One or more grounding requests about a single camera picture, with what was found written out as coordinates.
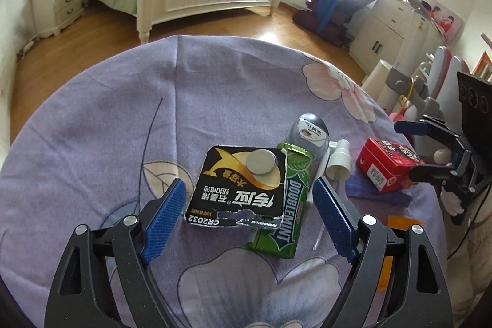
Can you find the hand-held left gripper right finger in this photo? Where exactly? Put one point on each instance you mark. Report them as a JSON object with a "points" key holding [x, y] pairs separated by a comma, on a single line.
{"points": [[334, 222]]}

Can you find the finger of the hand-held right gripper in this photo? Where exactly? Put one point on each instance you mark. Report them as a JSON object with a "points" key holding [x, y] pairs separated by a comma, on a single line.
{"points": [[409, 127], [430, 172]]}

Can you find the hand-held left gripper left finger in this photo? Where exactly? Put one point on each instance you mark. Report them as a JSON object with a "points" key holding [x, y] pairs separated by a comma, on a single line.
{"points": [[165, 222]]}

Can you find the red drink carton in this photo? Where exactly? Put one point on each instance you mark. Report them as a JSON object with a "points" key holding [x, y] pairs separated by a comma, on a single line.
{"points": [[388, 162]]}

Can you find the black battery card package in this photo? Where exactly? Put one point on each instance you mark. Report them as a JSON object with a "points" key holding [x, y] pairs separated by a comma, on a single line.
{"points": [[230, 197]]}

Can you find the pink plush cushion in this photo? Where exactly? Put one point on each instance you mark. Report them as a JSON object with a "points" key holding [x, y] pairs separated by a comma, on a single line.
{"points": [[398, 118]]}

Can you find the white plush object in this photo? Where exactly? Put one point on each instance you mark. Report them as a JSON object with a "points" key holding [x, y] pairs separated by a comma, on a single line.
{"points": [[451, 199]]}

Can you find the green chewing gum box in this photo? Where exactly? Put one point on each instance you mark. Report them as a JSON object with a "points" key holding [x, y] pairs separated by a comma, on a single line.
{"points": [[293, 205]]}

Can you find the blue paper scrap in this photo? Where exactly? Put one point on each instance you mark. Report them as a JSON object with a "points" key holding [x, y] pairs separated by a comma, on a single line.
{"points": [[369, 193]]}

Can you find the orange book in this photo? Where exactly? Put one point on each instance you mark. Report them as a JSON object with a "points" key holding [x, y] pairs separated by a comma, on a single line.
{"points": [[483, 66]]}

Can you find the white pink study chair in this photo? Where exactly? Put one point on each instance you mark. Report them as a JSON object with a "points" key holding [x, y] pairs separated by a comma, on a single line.
{"points": [[447, 70]]}

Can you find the orange translucent wrapper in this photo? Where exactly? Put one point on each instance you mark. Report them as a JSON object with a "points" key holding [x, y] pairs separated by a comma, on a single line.
{"points": [[399, 222]]}

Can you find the white spray bottle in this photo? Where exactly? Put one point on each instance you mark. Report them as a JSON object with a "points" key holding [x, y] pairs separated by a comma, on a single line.
{"points": [[340, 161]]}

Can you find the pink framed picture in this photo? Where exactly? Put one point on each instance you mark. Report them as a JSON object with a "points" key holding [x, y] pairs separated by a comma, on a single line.
{"points": [[447, 20]]}

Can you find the white cabinet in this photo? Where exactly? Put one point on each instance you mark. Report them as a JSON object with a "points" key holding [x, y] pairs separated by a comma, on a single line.
{"points": [[384, 28]]}

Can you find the dark maroon massage chair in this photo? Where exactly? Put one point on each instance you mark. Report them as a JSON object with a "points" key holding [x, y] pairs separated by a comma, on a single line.
{"points": [[334, 20]]}

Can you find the blue cloth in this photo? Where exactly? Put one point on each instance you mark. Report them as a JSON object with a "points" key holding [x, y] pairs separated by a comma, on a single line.
{"points": [[326, 9]]}

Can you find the white power strip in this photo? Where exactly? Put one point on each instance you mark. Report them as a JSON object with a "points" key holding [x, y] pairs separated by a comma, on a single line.
{"points": [[27, 47]]}

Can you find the cream nightstand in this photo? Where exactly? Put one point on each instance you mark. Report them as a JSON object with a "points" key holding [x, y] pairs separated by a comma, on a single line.
{"points": [[57, 9]]}

